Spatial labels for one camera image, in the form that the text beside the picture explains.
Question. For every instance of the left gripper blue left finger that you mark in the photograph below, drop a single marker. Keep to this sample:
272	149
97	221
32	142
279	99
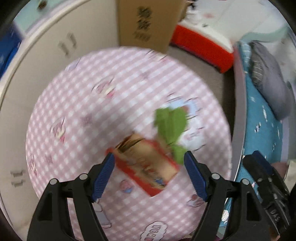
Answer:
102	175

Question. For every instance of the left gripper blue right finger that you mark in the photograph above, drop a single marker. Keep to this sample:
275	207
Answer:
199	174

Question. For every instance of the red snack box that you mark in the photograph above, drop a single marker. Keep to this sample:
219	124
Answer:
145	162

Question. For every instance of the teal candy pattern bed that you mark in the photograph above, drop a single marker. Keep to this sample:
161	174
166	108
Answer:
263	131

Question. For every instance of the pink checked tablecloth table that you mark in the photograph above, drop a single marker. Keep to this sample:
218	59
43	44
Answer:
101	99

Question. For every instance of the grey folded duvet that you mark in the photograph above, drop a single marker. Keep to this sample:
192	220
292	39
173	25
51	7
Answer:
267	77

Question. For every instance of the red bench with white top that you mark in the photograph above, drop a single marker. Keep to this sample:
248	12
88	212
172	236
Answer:
205	43

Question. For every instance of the large brown cardboard box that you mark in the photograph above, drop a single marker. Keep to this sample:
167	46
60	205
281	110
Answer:
148	24

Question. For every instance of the white plastic bag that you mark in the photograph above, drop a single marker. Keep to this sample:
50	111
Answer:
193	15

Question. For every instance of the white cabinet with handles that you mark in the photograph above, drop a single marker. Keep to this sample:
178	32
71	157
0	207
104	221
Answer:
72	30

